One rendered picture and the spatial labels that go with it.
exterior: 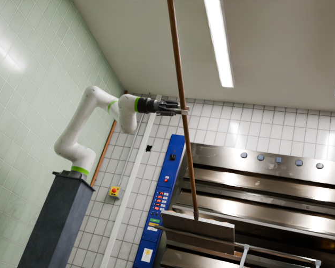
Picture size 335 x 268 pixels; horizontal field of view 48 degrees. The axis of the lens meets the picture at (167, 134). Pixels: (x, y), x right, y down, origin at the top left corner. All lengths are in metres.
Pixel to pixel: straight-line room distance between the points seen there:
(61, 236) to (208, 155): 1.68
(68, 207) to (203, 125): 1.76
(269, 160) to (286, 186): 0.28
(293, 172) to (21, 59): 2.36
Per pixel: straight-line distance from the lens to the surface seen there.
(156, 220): 3.42
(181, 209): 3.27
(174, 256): 3.34
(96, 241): 3.60
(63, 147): 2.58
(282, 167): 3.48
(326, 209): 3.38
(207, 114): 3.79
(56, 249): 2.45
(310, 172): 3.48
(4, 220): 2.94
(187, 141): 2.24
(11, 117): 2.80
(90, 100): 2.57
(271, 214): 3.33
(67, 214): 2.47
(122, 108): 2.20
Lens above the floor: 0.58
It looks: 25 degrees up
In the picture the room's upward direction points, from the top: 17 degrees clockwise
